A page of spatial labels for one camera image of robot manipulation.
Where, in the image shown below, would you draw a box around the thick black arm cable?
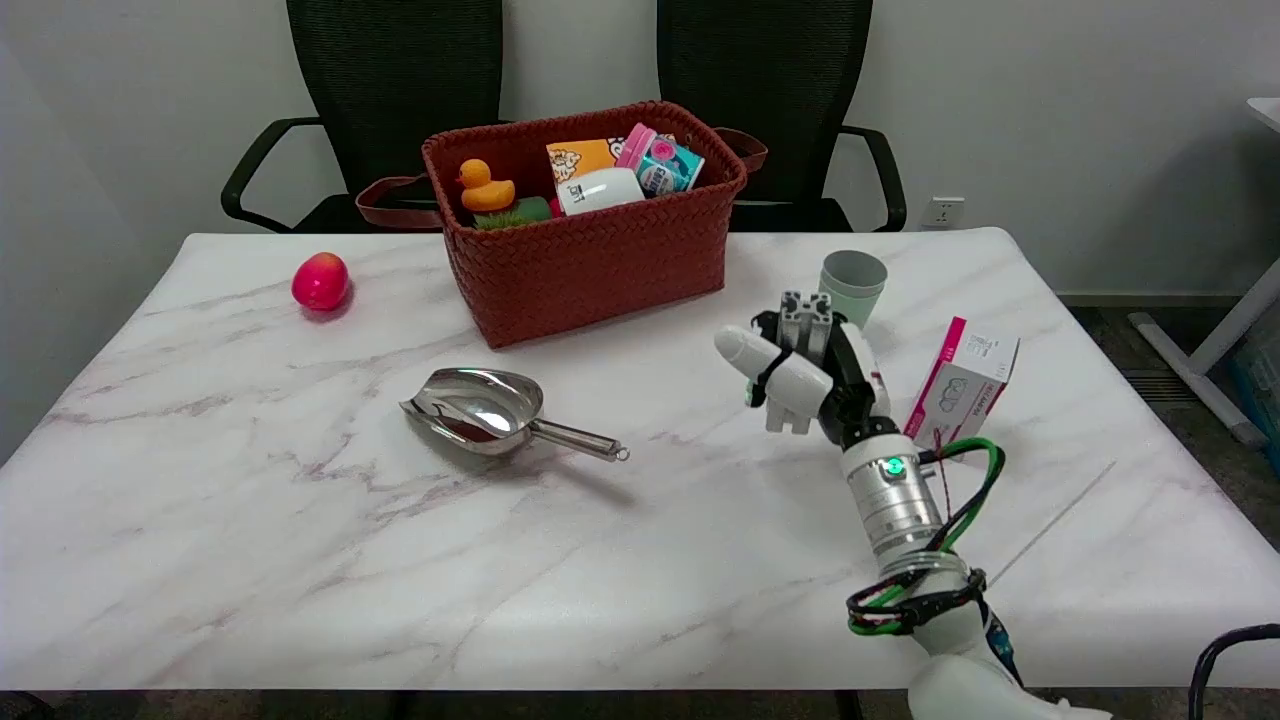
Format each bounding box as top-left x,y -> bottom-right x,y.
1188,623 -> 1280,720

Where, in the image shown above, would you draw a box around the blue bottle with pink lid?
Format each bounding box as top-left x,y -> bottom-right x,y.
615,123 -> 706,197

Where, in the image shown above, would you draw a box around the blue storage bin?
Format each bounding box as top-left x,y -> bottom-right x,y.
1230,298 -> 1280,447

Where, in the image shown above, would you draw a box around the green and black wrist cables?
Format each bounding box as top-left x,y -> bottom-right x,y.
846,437 -> 1007,639

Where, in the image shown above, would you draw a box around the red peach fruit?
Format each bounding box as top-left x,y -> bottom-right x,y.
291,252 -> 352,313

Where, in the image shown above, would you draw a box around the black mesh office chair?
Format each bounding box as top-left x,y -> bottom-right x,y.
655,0 -> 909,234
221,0 -> 506,235

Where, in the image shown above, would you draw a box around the orange snack box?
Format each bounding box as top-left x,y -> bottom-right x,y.
546,138 -> 627,187

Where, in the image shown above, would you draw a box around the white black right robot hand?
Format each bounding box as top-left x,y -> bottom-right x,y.
714,308 -> 901,448

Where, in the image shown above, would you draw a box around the yellow rubber duck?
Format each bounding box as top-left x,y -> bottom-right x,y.
457,158 -> 518,213

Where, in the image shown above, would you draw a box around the metal rectangular extrusion block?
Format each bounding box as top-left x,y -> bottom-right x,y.
779,290 -> 835,367

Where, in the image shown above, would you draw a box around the pale green plastic cup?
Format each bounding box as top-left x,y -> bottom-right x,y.
819,250 -> 889,332

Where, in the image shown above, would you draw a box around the green toy item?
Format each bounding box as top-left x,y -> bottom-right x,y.
472,196 -> 554,231

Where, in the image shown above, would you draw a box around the white side desk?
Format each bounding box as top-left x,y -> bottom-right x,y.
1128,97 -> 1280,449

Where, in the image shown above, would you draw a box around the shiny metal scoop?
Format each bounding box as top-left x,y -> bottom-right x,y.
399,367 -> 631,463

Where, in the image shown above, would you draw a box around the white zip tie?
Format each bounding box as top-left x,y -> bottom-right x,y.
985,460 -> 1119,587

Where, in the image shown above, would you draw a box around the pink and white carton box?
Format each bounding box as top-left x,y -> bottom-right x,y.
903,316 -> 1021,449

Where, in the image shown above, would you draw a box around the red woven basket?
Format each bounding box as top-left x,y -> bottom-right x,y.
355,100 -> 769,350

